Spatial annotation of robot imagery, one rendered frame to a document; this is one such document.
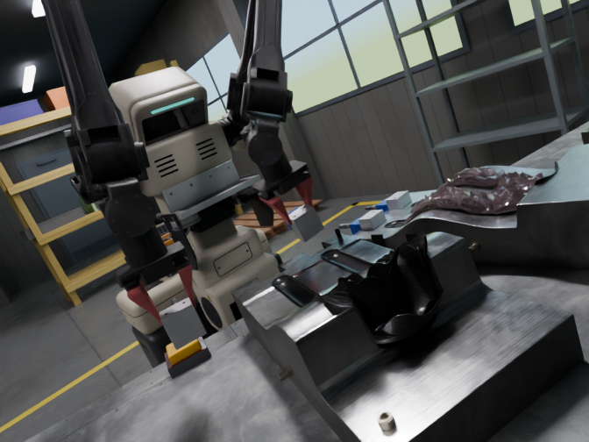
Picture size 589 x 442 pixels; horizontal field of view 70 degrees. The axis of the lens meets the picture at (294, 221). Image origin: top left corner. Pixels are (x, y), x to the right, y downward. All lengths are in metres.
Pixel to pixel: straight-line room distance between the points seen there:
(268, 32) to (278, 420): 0.64
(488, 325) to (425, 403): 0.13
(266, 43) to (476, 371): 0.61
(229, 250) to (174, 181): 0.24
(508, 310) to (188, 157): 0.87
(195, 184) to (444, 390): 0.85
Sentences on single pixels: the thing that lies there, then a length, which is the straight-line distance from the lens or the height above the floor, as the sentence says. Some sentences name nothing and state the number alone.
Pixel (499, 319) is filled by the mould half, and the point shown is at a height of 0.86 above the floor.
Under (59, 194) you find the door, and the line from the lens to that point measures 9.35.
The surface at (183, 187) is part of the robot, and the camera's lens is 1.13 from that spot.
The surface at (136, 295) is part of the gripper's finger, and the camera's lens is 0.64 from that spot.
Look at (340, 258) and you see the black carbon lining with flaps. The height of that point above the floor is 0.88.
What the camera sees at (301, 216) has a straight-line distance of 0.81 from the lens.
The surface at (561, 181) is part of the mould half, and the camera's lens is 0.77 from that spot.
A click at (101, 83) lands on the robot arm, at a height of 1.30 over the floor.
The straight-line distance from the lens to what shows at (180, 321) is 0.66.
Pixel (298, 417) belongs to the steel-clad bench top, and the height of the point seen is 0.80.
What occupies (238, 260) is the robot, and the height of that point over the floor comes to 0.83.
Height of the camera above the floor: 1.16
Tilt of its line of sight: 14 degrees down
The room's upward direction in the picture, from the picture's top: 22 degrees counter-clockwise
